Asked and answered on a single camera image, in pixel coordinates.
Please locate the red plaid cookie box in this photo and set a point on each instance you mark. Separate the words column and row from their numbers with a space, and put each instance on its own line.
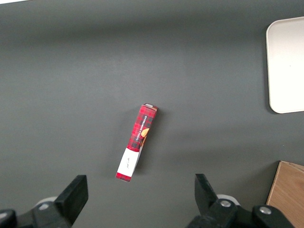
column 140, row 128

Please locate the beige rectangular tray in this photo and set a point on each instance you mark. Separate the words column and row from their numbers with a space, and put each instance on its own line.
column 287, row 66

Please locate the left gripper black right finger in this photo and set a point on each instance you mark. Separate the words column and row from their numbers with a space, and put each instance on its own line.
column 206, row 197

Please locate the wooden drawer cabinet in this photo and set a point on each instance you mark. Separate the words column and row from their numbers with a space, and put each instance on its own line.
column 289, row 194

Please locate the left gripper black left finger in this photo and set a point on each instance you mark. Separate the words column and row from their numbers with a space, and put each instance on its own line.
column 71, row 197

